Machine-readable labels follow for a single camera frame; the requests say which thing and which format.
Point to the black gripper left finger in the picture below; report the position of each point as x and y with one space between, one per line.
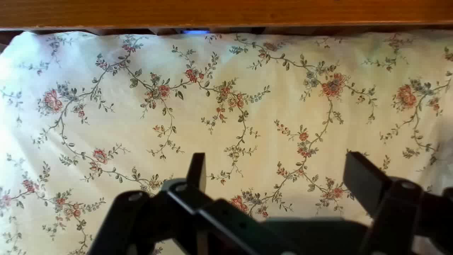
195 172

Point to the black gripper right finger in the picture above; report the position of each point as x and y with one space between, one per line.
362 179

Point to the floral print bedsheet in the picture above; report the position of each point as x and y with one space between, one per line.
234 118

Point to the wooden bed footboard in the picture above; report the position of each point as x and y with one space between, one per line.
226 13

